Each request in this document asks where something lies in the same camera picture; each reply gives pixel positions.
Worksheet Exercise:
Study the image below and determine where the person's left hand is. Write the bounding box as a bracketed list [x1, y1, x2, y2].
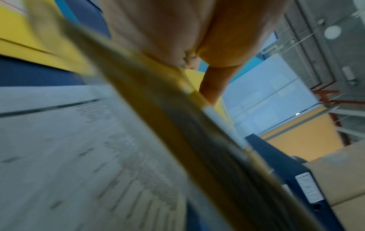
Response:
[97, 0, 295, 107]

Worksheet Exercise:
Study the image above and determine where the yellow folder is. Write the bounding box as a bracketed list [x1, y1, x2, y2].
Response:
[0, 4, 95, 75]
[23, 0, 326, 231]

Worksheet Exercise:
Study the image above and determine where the neat stack of printed papers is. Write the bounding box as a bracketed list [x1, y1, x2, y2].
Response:
[0, 86, 189, 231]

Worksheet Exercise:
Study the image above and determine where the teal cylindrical barrel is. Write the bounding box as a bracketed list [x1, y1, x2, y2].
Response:
[196, 45, 275, 84]

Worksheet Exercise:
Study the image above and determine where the white partition panel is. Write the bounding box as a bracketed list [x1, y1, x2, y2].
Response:
[219, 31, 320, 136]

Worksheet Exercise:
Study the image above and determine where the round ceiling lamp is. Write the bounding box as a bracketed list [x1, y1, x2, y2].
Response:
[324, 25, 342, 40]

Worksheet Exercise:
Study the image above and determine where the brown cardboard box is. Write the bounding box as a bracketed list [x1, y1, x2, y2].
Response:
[302, 140, 365, 231]

